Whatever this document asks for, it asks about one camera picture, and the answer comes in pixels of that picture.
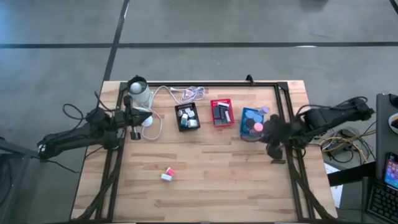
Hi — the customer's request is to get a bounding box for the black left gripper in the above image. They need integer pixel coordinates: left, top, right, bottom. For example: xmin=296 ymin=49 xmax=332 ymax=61
xmin=119 ymin=95 xmax=153 ymax=141

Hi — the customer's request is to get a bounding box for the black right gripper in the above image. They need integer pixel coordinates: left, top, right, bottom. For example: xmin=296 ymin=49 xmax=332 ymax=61
xmin=261 ymin=114 xmax=295 ymax=160

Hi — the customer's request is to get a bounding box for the round white disc charger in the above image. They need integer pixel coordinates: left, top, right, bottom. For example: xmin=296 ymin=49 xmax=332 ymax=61
xmin=126 ymin=75 xmax=155 ymax=123

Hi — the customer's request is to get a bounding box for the black plastic basket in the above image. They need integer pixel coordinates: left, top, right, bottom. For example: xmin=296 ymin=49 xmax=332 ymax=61
xmin=174 ymin=101 xmax=201 ymax=133

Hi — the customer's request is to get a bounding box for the blue plastic basket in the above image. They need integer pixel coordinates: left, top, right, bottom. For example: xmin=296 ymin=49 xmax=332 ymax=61
xmin=239 ymin=106 xmax=266 ymax=138

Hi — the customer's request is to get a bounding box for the red plastic basket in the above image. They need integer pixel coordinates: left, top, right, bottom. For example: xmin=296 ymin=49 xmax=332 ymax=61
xmin=210 ymin=98 xmax=235 ymax=128

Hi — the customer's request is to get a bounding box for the white paper sheet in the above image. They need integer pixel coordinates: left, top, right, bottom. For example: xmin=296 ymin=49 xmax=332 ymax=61
xmin=323 ymin=161 xmax=345 ymax=208

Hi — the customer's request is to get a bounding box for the dark grey side desk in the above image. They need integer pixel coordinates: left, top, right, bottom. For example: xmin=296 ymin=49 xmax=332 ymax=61
xmin=361 ymin=92 xmax=398 ymax=224

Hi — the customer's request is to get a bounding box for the smartphone with lit screen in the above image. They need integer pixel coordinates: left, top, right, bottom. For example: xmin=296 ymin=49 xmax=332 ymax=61
xmin=383 ymin=152 xmax=398 ymax=190

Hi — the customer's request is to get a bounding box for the grey metal side table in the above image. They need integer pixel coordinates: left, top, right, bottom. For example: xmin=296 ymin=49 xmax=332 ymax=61
xmin=0 ymin=136 xmax=50 ymax=224

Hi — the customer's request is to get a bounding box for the black keyboard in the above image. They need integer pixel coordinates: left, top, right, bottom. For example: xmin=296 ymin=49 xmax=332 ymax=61
xmin=366 ymin=181 xmax=398 ymax=224

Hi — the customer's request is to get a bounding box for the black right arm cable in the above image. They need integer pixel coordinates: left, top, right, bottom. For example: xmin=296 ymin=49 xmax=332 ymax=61
xmin=294 ymin=96 xmax=371 ymax=118

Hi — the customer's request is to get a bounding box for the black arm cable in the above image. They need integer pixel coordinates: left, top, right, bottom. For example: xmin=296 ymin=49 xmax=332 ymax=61
xmin=294 ymin=96 xmax=371 ymax=118
xmin=61 ymin=91 xmax=125 ymax=174

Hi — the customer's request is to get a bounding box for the white lamp cable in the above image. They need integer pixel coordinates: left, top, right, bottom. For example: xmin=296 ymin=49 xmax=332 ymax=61
xmin=141 ymin=85 xmax=206 ymax=141

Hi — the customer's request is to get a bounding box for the yellow floor cable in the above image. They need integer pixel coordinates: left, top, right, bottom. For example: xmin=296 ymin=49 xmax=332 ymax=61
xmin=319 ymin=129 xmax=377 ymax=156

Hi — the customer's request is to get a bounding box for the black floor cable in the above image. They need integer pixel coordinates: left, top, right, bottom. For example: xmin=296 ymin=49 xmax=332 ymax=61
xmin=310 ymin=121 xmax=377 ymax=165

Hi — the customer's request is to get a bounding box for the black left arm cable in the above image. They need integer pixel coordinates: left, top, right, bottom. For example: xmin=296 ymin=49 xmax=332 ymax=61
xmin=61 ymin=91 xmax=125 ymax=174

